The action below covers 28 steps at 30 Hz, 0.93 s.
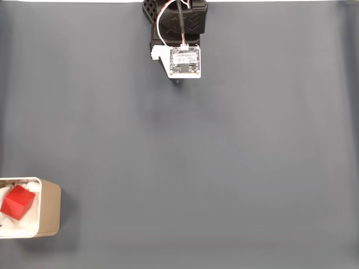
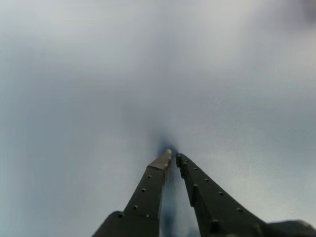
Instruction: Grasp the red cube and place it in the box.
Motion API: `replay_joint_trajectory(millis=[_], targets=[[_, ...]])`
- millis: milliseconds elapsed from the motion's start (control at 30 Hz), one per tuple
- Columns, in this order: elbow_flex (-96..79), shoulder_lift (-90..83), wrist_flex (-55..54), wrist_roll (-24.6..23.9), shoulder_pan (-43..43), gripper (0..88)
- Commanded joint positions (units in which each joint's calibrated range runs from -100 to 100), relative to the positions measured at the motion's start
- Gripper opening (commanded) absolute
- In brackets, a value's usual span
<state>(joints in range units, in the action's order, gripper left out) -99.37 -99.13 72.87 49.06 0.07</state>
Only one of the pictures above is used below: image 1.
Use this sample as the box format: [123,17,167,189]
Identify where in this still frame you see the red cube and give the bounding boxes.
[0,184,37,222]

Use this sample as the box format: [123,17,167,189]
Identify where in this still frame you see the beige box with white rim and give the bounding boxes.
[0,177,62,239]

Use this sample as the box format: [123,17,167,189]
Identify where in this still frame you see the grey table mat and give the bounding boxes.
[0,2,359,269]

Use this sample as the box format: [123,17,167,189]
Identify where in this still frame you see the white padding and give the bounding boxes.
[0,180,40,236]

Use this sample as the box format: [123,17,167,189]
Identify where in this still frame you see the white camera board mount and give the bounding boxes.
[149,44,202,80]

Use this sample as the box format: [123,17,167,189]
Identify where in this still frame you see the red white servo wire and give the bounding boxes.
[155,0,175,47]

